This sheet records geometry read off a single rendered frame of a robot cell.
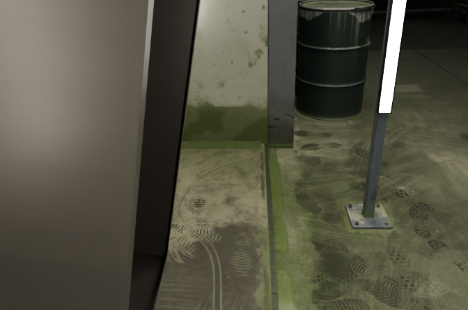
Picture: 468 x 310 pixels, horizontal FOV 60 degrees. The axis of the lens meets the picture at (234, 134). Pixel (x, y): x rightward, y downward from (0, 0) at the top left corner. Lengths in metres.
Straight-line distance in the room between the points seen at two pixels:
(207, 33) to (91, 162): 2.22
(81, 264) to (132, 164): 0.15
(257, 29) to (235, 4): 0.20
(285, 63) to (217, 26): 0.49
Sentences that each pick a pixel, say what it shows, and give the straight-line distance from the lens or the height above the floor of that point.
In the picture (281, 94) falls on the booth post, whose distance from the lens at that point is 2.71.
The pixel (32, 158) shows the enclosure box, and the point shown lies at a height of 1.13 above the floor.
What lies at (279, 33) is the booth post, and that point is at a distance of 2.60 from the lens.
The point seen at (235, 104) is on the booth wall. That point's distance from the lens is 2.73.
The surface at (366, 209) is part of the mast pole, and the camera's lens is 2.21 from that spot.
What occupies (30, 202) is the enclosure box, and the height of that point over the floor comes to 1.07.
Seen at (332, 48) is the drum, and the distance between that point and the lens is 3.16.
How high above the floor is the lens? 1.32
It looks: 25 degrees down
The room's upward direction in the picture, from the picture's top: 2 degrees counter-clockwise
